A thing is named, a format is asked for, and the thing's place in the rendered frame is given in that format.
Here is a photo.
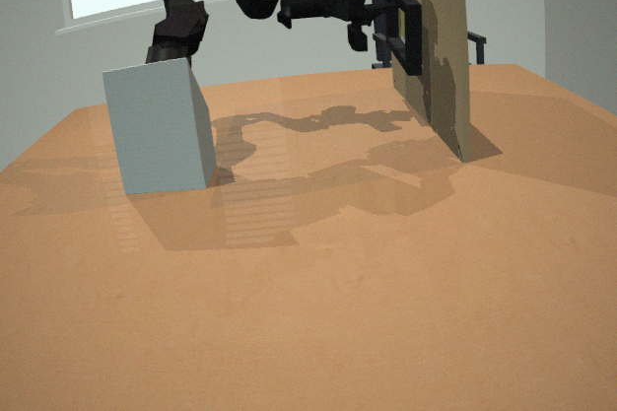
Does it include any brown flat board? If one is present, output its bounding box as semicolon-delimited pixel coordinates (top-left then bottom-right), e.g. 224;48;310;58
391;0;470;163

